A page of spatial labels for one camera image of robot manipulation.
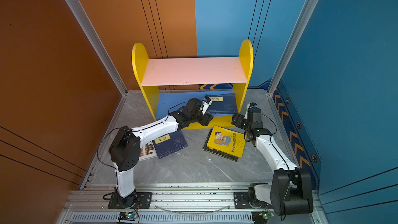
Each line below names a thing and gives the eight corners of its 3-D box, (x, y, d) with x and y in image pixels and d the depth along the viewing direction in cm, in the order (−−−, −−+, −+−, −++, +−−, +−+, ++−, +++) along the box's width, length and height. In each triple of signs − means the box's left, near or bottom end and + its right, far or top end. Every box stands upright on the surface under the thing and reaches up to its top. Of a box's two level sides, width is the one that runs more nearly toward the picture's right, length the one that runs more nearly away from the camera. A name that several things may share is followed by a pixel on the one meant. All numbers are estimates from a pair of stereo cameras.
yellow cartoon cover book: (207, 147, 93) (207, 144, 90) (214, 127, 101) (214, 124, 99) (241, 158, 88) (242, 156, 86) (245, 137, 97) (246, 134, 94)
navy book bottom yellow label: (159, 160, 88) (158, 157, 84) (153, 144, 94) (152, 140, 91) (188, 146, 93) (187, 143, 90) (180, 131, 100) (179, 128, 96)
